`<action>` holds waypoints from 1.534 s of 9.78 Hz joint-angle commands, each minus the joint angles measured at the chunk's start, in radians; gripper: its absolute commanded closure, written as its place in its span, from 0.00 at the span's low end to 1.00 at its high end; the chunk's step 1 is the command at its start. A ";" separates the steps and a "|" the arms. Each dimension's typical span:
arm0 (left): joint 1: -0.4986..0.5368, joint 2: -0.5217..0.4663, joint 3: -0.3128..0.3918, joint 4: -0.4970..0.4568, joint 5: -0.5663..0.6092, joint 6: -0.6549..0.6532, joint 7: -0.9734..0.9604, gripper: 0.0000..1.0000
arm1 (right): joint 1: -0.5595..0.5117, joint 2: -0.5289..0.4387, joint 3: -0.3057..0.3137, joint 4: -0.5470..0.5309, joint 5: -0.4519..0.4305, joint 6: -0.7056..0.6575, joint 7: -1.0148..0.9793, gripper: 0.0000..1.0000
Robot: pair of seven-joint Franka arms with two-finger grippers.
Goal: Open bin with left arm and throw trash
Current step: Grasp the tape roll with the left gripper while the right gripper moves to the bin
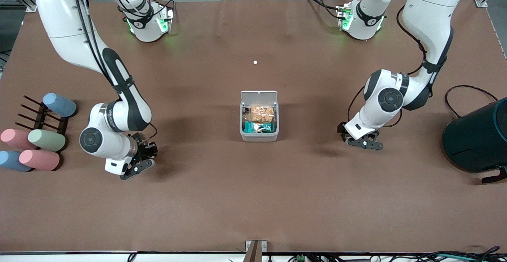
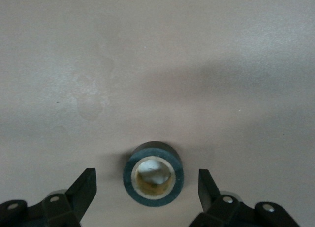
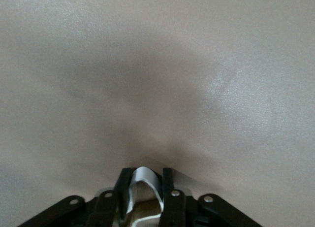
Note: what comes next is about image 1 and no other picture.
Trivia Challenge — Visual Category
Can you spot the white square lidded bin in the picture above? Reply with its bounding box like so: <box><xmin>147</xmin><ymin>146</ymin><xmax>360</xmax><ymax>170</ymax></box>
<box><xmin>240</xmin><ymin>91</ymin><xmax>279</xmax><ymax>142</ymax></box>

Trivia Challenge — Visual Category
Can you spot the arm base electronics board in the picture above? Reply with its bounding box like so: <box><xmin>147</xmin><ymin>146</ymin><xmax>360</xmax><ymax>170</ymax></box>
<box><xmin>336</xmin><ymin>2</ymin><xmax>353</xmax><ymax>31</ymax></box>
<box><xmin>156</xmin><ymin>3</ymin><xmax>175</xmax><ymax>34</ymax></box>

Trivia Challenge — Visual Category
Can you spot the black cup rack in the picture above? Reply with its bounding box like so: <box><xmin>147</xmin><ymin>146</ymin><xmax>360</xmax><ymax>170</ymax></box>
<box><xmin>16</xmin><ymin>95</ymin><xmax>69</xmax><ymax>136</ymax></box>

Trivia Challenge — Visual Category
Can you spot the teal snack packet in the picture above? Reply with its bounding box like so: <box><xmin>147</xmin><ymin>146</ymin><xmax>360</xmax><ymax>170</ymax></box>
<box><xmin>243</xmin><ymin>122</ymin><xmax>276</xmax><ymax>133</ymax></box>

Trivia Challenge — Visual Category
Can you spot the light blue plastic cup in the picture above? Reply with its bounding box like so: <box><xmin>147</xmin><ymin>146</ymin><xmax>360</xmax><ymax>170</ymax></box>
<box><xmin>0</xmin><ymin>150</ymin><xmax>32</xmax><ymax>172</ymax></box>
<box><xmin>43</xmin><ymin>93</ymin><xmax>77</xmax><ymax>118</ymax></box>

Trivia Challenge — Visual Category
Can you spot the light green plastic cup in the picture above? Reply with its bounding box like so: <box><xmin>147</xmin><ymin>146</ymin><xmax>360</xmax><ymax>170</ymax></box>
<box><xmin>28</xmin><ymin>129</ymin><xmax>66</xmax><ymax>152</ymax></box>

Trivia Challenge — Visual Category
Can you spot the pink plastic cup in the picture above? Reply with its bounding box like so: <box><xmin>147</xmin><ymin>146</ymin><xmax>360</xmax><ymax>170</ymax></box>
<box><xmin>19</xmin><ymin>150</ymin><xmax>60</xmax><ymax>171</ymax></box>
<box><xmin>0</xmin><ymin>129</ymin><xmax>38</xmax><ymax>150</ymax></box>

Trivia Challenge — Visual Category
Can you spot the dark teal round container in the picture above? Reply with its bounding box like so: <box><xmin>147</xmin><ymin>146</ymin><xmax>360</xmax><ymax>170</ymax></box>
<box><xmin>442</xmin><ymin>98</ymin><xmax>507</xmax><ymax>173</ymax></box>

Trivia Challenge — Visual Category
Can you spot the brown table cover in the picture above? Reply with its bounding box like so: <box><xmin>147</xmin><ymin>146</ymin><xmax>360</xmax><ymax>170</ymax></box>
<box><xmin>0</xmin><ymin>0</ymin><xmax>507</xmax><ymax>253</ymax></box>

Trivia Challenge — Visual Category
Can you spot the black looped cable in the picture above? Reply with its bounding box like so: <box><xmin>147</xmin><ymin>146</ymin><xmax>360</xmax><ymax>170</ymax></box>
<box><xmin>444</xmin><ymin>85</ymin><xmax>499</xmax><ymax>118</ymax></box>

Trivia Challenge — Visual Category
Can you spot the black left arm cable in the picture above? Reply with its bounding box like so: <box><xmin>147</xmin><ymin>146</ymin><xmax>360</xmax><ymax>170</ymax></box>
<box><xmin>348</xmin><ymin>4</ymin><xmax>428</xmax><ymax>128</ymax></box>

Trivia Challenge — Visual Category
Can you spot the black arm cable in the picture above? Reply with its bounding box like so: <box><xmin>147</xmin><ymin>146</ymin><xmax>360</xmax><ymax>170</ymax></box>
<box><xmin>73</xmin><ymin>0</ymin><xmax>158</xmax><ymax>144</ymax></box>
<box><xmin>348</xmin><ymin>4</ymin><xmax>428</xmax><ymax>128</ymax></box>

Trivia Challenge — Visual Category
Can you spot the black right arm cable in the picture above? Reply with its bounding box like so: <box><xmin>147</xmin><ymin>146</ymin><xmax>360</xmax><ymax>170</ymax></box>
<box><xmin>73</xmin><ymin>0</ymin><xmax>158</xmax><ymax>144</ymax></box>

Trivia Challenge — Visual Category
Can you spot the black curved handle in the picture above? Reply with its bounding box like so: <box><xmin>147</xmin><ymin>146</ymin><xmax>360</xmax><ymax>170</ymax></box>
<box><xmin>481</xmin><ymin>167</ymin><xmax>507</xmax><ymax>184</ymax></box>

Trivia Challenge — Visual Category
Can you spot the metal table edge bracket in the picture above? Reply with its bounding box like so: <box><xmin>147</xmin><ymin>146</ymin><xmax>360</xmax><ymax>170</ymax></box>
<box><xmin>245</xmin><ymin>240</ymin><xmax>268</xmax><ymax>262</ymax></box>

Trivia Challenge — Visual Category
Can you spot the teal cable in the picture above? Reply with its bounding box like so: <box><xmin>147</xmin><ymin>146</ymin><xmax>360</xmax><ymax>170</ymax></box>
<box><xmin>434</xmin><ymin>254</ymin><xmax>482</xmax><ymax>261</ymax></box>

